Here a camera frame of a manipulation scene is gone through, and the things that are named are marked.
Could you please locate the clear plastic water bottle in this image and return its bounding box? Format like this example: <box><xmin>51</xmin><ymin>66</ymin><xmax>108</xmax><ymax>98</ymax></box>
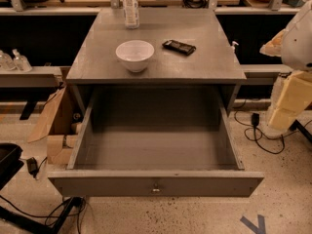
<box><xmin>123</xmin><ymin>0</ymin><xmax>139</xmax><ymax>29</ymax></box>

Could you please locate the black stand leg right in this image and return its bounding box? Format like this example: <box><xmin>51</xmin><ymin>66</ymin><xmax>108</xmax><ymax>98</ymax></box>
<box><xmin>290</xmin><ymin>120</ymin><xmax>312</xmax><ymax>143</ymax></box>

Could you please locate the open cardboard box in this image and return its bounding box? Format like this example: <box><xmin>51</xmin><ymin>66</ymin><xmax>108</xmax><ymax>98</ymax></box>
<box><xmin>26</xmin><ymin>66</ymin><xmax>86</xmax><ymax>166</ymax></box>

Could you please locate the sanitizer bottle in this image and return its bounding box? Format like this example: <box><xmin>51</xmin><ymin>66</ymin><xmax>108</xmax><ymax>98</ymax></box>
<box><xmin>0</xmin><ymin>50</ymin><xmax>16</xmax><ymax>71</ymax></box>
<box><xmin>13</xmin><ymin>49</ymin><xmax>32</xmax><ymax>72</ymax></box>

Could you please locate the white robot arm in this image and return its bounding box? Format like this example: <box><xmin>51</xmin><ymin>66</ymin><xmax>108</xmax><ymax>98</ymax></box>
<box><xmin>260</xmin><ymin>1</ymin><xmax>312</xmax><ymax>136</ymax></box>

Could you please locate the black chair base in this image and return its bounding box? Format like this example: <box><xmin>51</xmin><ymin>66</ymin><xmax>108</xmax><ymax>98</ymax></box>
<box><xmin>1</xmin><ymin>143</ymin><xmax>87</xmax><ymax>234</ymax></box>

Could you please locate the black power adapter right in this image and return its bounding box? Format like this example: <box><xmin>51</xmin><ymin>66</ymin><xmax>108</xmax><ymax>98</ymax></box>
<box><xmin>251</xmin><ymin>113</ymin><xmax>259</xmax><ymax>128</ymax></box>

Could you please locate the black snack packet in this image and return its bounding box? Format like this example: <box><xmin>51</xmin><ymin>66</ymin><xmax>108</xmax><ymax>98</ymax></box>
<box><xmin>162</xmin><ymin>40</ymin><xmax>196</xmax><ymax>56</ymax></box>

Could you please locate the black power adapter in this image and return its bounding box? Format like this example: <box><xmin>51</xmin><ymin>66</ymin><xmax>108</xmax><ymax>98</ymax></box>
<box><xmin>251</xmin><ymin>113</ymin><xmax>259</xmax><ymax>128</ymax></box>
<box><xmin>26</xmin><ymin>157</ymin><xmax>39</xmax><ymax>177</ymax></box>

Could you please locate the grey drawer cabinet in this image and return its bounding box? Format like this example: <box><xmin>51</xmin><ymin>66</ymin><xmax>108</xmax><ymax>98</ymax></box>
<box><xmin>66</xmin><ymin>8</ymin><xmax>246</xmax><ymax>110</ymax></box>

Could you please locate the white ceramic bowl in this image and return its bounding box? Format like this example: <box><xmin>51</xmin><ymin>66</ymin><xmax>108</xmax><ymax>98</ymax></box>
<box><xmin>115</xmin><ymin>40</ymin><xmax>154</xmax><ymax>72</ymax></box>

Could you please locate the blue tape floor mark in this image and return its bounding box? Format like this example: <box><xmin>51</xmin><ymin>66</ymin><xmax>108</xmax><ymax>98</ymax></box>
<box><xmin>240</xmin><ymin>214</ymin><xmax>266</xmax><ymax>234</ymax></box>

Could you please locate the black power adapter left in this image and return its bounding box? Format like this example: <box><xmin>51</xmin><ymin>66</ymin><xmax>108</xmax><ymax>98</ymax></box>
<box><xmin>26</xmin><ymin>157</ymin><xmax>39</xmax><ymax>177</ymax></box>

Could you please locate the left sanitizer bottle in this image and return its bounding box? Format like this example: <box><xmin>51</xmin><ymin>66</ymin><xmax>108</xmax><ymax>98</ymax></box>
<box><xmin>0</xmin><ymin>50</ymin><xmax>16</xmax><ymax>71</ymax></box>

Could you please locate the grey top drawer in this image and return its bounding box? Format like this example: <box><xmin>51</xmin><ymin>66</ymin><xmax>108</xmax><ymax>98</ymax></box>
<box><xmin>49</xmin><ymin>87</ymin><xmax>264</xmax><ymax>197</ymax></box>

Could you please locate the right sanitizer bottle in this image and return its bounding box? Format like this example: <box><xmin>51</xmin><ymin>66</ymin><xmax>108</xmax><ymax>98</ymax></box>
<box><xmin>13</xmin><ymin>49</ymin><xmax>32</xmax><ymax>72</ymax></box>

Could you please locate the small white pump bottle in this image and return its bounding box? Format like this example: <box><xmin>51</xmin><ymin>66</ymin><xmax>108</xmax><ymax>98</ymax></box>
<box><xmin>231</xmin><ymin>41</ymin><xmax>239</xmax><ymax>54</ymax></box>

